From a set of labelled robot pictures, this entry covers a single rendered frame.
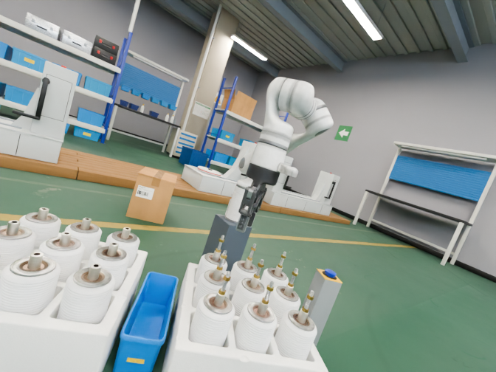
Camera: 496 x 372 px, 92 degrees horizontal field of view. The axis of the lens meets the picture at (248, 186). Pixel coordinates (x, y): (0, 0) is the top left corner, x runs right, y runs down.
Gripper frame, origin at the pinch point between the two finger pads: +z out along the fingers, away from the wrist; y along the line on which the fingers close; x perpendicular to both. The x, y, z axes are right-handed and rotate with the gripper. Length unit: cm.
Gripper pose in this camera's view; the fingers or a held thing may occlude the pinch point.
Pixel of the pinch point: (245, 223)
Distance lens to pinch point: 58.7
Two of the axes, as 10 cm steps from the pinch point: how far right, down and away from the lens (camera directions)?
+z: -3.2, 9.4, 1.2
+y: -2.4, 0.4, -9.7
